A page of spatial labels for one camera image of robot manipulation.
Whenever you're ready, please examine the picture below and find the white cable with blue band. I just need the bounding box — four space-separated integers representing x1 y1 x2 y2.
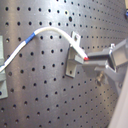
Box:
0 26 90 74

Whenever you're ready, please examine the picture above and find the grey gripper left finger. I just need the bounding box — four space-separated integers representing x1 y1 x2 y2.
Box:
83 64 115 77

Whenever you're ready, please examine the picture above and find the grey clip bracket at left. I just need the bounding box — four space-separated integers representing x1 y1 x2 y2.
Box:
0 35 8 100

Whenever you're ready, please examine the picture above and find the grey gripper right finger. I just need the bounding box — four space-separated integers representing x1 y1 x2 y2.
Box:
88 44 115 61

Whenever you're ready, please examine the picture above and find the perforated grey metal board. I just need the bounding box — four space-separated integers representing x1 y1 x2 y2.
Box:
0 0 128 128

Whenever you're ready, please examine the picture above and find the grey metal cable clip bracket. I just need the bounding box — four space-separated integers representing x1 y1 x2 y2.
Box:
65 32 84 78

